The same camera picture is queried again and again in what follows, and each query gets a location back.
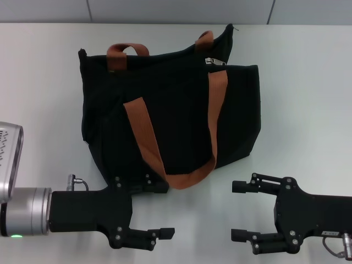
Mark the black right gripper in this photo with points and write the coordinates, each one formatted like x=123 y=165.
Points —
x=310 y=214

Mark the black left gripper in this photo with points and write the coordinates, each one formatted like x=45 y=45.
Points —
x=88 y=210

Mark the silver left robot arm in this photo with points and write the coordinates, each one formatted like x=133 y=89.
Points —
x=26 y=211

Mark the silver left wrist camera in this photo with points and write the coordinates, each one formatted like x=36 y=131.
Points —
x=9 y=159

